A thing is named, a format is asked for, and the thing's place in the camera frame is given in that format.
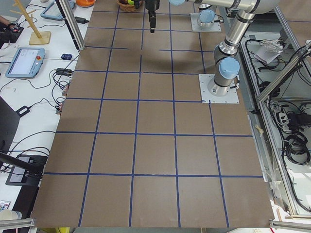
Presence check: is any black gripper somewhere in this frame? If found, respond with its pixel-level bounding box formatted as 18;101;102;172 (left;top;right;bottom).
145;0;160;33

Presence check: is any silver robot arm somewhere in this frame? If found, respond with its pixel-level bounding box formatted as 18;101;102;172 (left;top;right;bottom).
193;0;279;97
197;9;223;28

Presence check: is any woven wicker basket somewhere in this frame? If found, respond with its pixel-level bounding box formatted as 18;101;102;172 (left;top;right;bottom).
117;0;136;12

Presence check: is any orange bowl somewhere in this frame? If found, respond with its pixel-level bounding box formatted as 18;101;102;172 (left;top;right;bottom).
75;0;95;8

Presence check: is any black power adapter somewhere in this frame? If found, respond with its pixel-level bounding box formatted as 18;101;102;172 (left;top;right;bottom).
75;17;89;24

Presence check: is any small dark blue device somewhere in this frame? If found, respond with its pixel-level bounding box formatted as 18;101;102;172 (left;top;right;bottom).
61;53;72;60

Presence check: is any far blue teach pendant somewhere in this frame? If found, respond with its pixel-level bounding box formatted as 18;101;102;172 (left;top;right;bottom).
40;1;63;21

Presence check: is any blue teach pendant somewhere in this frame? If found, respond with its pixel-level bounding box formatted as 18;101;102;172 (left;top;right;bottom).
5;48;46;79
40;1;63;21

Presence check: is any wooden mug tree stand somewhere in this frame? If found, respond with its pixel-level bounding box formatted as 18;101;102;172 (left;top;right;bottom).
13;0;52;46

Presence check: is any crumpled white paper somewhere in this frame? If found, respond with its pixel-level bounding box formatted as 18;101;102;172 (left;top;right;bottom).
254;39;283;65

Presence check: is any near blue teach pendant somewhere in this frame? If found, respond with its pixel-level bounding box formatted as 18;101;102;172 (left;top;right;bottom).
5;48;46;79

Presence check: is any black monitor stand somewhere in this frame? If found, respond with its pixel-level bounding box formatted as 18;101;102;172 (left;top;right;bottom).
0;99;49;186

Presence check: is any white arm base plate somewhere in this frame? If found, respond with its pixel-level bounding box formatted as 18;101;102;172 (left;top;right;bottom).
198;74;240;104

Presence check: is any aluminium frame post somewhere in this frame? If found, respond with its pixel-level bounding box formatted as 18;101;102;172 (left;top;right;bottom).
56;0;85;51

